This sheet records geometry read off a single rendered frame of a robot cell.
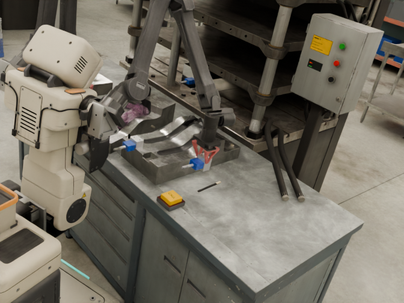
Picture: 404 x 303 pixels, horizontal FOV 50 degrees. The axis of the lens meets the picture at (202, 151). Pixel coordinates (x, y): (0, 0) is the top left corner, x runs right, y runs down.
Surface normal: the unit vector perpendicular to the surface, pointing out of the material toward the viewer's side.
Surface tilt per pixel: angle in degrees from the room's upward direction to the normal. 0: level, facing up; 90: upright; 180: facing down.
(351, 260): 0
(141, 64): 50
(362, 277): 0
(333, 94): 90
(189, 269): 90
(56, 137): 90
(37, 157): 82
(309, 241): 0
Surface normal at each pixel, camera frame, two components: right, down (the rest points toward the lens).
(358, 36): -0.73, 0.22
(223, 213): 0.18, -0.86
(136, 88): 0.57, 0.01
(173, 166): 0.66, 0.46
